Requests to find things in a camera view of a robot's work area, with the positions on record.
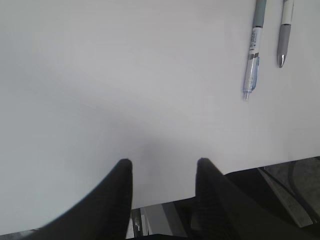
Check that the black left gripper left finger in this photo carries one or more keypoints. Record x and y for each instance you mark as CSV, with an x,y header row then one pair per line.
x,y
104,214

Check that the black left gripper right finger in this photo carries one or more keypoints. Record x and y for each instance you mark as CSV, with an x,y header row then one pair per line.
x,y
224,212

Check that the light blue pen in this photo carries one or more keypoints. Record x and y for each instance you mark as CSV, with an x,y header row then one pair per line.
x,y
253,60

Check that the grey white pen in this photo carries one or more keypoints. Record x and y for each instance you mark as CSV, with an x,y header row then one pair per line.
x,y
284,31

